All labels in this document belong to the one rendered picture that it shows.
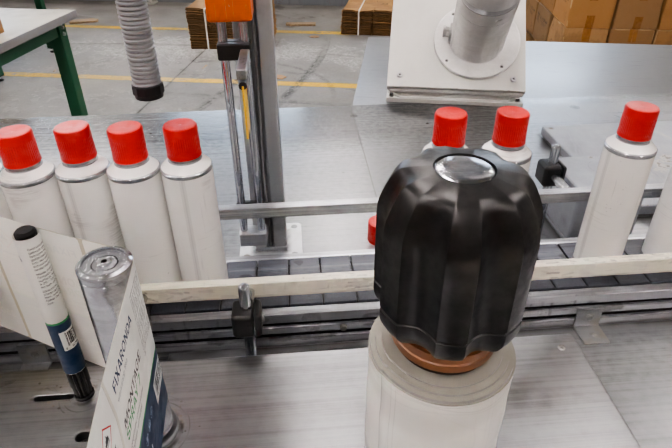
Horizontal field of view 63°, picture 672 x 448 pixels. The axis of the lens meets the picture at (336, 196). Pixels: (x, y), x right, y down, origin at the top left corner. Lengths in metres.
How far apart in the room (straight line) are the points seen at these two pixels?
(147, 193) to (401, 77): 0.81
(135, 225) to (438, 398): 0.38
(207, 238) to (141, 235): 0.07
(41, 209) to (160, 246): 0.12
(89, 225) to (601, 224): 0.55
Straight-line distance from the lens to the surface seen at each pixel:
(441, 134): 0.56
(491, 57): 1.28
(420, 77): 1.27
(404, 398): 0.32
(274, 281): 0.60
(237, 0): 0.57
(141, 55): 0.63
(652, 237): 0.76
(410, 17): 1.35
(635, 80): 1.58
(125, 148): 0.56
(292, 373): 0.56
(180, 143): 0.55
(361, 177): 0.96
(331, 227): 0.83
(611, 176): 0.66
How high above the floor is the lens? 1.30
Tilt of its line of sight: 32 degrees down
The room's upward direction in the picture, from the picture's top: straight up
